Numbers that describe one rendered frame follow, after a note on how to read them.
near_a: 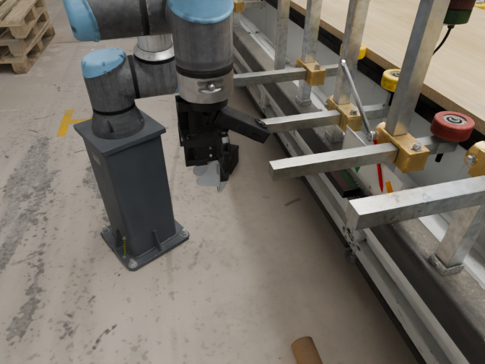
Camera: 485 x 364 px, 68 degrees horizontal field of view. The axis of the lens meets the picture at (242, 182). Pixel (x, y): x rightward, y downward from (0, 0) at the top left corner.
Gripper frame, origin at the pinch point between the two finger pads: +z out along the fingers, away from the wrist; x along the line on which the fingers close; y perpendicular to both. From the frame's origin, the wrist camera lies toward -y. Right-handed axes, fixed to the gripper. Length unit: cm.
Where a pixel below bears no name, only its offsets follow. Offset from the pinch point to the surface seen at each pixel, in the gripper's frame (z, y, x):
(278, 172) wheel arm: -2.3, -11.3, 1.9
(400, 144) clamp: -4.5, -38.5, 2.3
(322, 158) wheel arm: -3.4, -21.0, 1.1
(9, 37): 55, 118, -316
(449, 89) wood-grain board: -7, -63, -13
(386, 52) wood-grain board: -7, -63, -41
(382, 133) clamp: -3.7, -38.4, -4.0
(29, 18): 51, 108, -364
